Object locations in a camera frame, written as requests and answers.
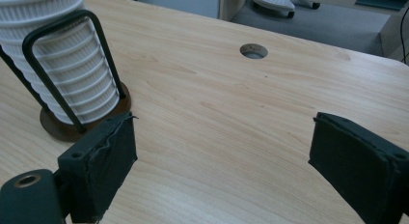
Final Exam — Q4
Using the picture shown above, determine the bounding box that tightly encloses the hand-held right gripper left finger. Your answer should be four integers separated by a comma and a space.
57, 111, 139, 224

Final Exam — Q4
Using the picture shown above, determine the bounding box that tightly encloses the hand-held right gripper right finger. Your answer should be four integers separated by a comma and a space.
308, 111, 409, 224

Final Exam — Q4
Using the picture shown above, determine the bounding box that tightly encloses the black wire cup holder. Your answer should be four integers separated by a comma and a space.
0, 9, 133, 143

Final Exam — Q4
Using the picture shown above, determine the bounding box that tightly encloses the stack of paper cups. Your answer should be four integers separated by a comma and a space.
0, 0, 121, 126

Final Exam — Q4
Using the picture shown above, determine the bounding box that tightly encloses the light wooden desk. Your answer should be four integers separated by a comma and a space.
218, 0, 409, 63

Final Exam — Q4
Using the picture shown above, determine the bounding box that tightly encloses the black cable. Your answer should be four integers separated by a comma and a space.
399, 8, 409, 64

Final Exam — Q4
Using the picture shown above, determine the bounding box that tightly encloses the round table cable hole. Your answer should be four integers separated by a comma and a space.
239, 42, 269, 60

